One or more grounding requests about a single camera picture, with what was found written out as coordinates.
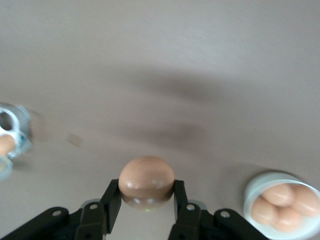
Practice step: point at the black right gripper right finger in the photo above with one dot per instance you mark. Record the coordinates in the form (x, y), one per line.
(192, 222)

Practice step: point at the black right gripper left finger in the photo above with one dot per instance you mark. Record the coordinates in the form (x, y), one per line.
(95, 217)

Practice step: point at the clear plastic egg box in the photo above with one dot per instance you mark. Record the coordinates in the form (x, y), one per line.
(22, 120)

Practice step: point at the white round bowl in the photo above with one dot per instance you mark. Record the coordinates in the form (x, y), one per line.
(250, 192)

